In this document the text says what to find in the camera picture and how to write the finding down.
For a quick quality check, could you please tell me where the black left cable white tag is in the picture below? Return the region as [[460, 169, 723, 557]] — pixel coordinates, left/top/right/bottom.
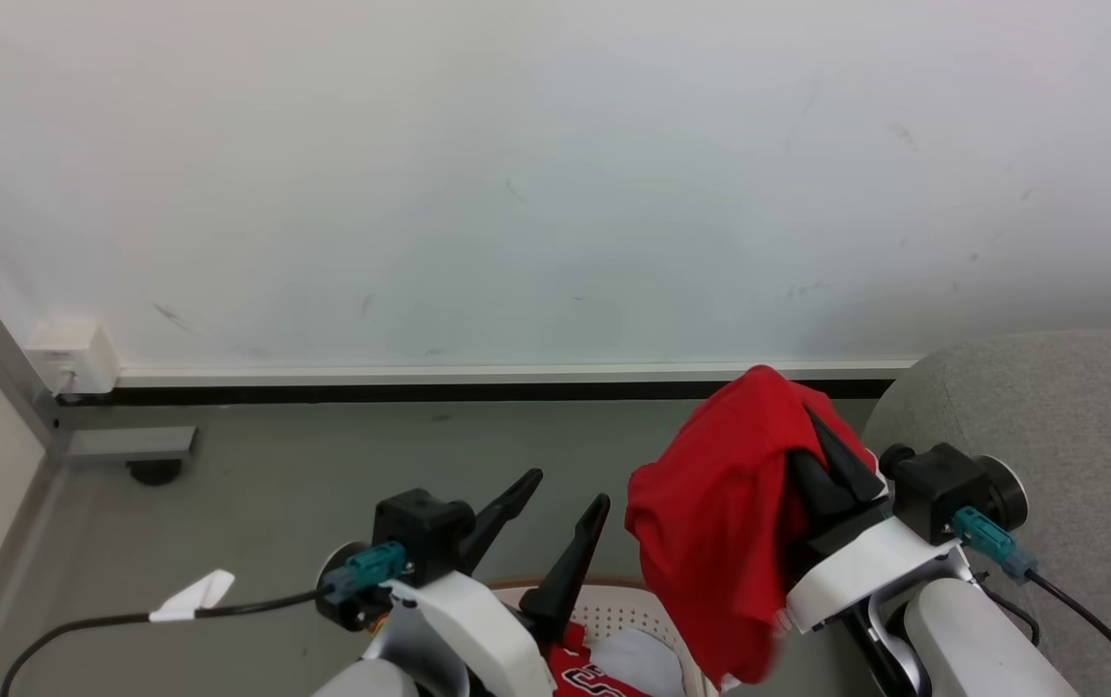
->
[[0, 541, 408, 697]]

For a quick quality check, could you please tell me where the white black wall baseboard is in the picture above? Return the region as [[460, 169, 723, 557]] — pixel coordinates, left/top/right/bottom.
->
[[57, 360, 922, 406]]

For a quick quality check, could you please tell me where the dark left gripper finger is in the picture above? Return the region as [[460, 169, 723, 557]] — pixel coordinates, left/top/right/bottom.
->
[[462, 469, 545, 574], [520, 494, 612, 648]]

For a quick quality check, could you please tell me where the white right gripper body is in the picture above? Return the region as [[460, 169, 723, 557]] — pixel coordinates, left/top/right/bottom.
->
[[784, 501, 965, 635]]

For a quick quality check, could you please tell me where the red jersey white print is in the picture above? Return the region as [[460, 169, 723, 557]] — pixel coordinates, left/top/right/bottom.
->
[[548, 621, 655, 697]]

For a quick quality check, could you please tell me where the white perforated laundry basket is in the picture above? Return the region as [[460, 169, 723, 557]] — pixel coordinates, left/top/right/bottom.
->
[[483, 578, 716, 697]]

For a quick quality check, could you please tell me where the plain red garment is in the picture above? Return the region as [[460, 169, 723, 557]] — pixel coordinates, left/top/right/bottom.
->
[[625, 365, 874, 687]]

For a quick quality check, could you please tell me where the white wall socket box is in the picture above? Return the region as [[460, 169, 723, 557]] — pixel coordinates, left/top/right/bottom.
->
[[24, 317, 121, 396]]

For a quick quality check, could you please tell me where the grey fabric sofa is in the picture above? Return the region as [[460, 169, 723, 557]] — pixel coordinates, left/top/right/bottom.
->
[[860, 328, 1111, 697]]

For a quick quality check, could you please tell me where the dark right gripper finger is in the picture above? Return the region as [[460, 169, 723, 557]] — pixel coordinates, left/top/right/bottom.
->
[[786, 449, 855, 545], [804, 407, 887, 506]]

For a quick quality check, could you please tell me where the light grey white garment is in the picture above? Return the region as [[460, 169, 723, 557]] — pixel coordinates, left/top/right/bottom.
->
[[592, 629, 687, 697]]

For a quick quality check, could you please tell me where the black right cable teal plug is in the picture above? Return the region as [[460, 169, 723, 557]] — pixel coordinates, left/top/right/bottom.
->
[[952, 506, 1111, 697]]

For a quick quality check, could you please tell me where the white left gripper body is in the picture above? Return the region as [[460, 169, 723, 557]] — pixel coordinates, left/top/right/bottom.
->
[[387, 569, 558, 697]]

